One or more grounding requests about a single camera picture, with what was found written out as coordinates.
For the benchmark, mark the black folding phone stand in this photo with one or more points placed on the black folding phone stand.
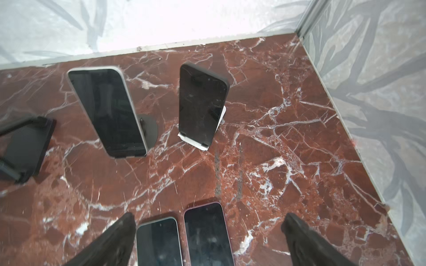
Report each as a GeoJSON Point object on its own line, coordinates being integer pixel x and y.
{"type": "Point", "coordinates": [26, 151]}

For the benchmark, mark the phone pink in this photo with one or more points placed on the phone pink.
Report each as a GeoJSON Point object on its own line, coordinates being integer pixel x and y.
{"type": "Point", "coordinates": [207, 236]}

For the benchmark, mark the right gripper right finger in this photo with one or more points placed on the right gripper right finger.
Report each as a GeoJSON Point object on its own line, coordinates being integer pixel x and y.
{"type": "Point", "coordinates": [307, 247]}

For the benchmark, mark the grey round phone stand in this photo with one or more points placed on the grey round phone stand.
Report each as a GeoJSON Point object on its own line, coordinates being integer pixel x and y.
{"type": "Point", "coordinates": [150, 129]}

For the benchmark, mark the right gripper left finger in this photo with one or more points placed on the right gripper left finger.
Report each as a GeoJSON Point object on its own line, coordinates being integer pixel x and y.
{"type": "Point", "coordinates": [112, 248]}

